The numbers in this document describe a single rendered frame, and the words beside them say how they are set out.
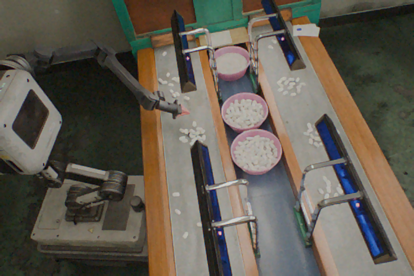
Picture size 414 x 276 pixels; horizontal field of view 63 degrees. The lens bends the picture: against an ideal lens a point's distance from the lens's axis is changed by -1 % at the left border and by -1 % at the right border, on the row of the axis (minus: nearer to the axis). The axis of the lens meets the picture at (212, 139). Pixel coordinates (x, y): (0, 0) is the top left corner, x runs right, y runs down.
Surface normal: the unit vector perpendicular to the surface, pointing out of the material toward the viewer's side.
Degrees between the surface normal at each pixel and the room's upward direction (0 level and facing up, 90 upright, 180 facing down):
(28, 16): 90
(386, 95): 0
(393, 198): 0
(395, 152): 0
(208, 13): 90
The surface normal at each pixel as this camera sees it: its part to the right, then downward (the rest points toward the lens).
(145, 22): 0.16, 0.80
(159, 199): -0.11, -0.58
